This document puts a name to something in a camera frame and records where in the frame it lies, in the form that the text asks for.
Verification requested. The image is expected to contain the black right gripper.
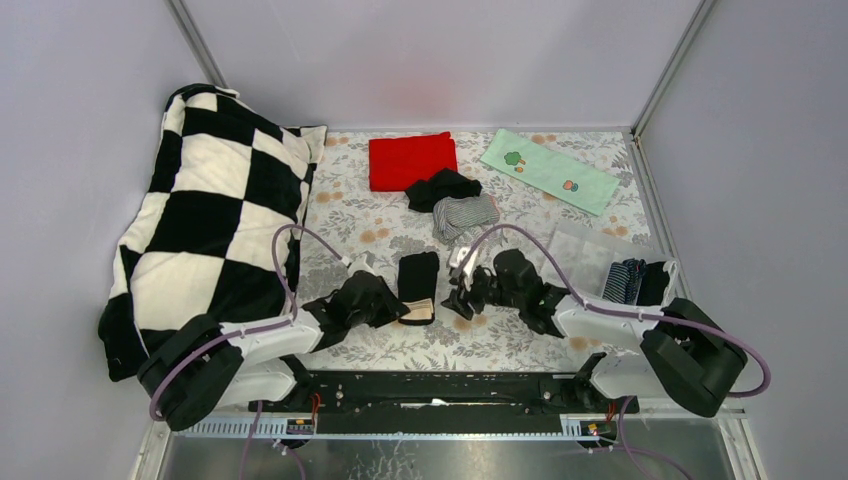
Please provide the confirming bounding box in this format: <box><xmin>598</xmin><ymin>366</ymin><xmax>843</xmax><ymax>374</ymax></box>
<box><xmin>440</xmin><ymin>266</ymin><xmax>524</xmax><ymax>321</ymax></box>

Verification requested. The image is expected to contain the black underwear beige waistband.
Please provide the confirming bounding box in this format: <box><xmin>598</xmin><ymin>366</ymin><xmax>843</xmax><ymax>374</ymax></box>
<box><xmin>397</xmin><ymin>251</ymin><xmax>440</xmax><ymax>326</ymax></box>

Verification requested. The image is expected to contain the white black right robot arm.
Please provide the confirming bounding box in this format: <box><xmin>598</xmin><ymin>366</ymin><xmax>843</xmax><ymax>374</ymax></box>
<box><xmin>442</xmin><ymin>246</ymin><xmax>747</xmax><ymax>418</ymax></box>

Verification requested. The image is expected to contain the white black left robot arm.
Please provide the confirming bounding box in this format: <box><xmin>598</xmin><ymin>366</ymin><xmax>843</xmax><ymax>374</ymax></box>
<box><xmin>137</xmin><ymin>271</ymin><xmax>410</xmax><ymax>431</ymax></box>

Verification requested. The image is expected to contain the grey striped underwear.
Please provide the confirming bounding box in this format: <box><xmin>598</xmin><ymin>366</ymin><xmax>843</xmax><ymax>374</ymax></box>
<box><xmin>433</xmin><ymin>194</ymin><xmax>500</xmax><ymax>245</ymax></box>

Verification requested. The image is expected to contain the navy striped rolled underwear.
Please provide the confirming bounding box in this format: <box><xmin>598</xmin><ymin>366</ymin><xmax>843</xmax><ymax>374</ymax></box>
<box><xmin>602</xmin><ymin>258</ymin><xmax>647</xmax><ymax>305</ymax></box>

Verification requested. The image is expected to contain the black rolled underwear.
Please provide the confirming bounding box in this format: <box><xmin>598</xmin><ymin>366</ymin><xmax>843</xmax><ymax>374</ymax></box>
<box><xmin>636</xmin><ymin>262</ymin><xmax>670</xmax><ymax>306</ymax></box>

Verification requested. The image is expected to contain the clear plastic organizer box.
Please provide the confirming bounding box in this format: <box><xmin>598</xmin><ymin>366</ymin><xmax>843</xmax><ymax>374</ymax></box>
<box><xmin>548</xmin><ymin>220</ymin><xmax>679</xmax><ymax>308</ymax></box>

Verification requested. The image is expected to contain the floral table cloth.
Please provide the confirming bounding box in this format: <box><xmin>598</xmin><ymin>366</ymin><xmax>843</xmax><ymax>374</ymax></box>
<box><xmin>297</xmin><ymin>131</ymin><xmax>656</xmax><ymax>372</ymax></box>

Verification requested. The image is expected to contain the black crumpled garment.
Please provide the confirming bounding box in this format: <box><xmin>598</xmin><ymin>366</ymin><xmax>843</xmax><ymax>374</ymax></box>
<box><xmin>405</xmin><ymin>168</ymin><xmax>482</xmax><ymax>213</ymax></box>

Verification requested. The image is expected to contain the mint green printed cloth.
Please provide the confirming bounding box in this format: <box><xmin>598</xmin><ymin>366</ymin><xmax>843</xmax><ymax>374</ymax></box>
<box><xmin>481</xmin><ymin>129</ymin><xmax>620</xmax><ymax>216</ymax></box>

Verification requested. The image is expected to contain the red folded cloth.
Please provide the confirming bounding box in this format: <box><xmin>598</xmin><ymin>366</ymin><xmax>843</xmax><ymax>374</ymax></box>
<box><xmin>368</xmin><ymin>131</ymin><xmax>458</xmax><ymax>192</ymax></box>

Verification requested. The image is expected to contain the black white checkered blanket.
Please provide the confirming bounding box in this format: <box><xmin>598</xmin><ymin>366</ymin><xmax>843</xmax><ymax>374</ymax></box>
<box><xmin>97</xmin><ymin>83</ymin><xmax>327</xmax><ymax>382</ymax></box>

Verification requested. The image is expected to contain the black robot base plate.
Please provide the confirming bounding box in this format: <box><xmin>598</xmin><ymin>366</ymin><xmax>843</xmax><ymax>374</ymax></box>
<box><xmin>263</xmin><ymin>370</ymin><xmax>640</xmax><ymax>416</ymax></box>

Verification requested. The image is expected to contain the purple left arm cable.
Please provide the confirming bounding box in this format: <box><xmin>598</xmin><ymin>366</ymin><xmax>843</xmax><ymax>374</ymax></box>
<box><xmin>148</xmin><ymin>223</ymin><xmax>362</xmax><ymax>480</ymax></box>

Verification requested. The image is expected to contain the aluminium frame rail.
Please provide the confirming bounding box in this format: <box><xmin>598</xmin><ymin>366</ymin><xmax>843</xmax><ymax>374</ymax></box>
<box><xmin>129</xmin><ymin>370</ymin><xmax>770</xmax><ymax>480</ymax></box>

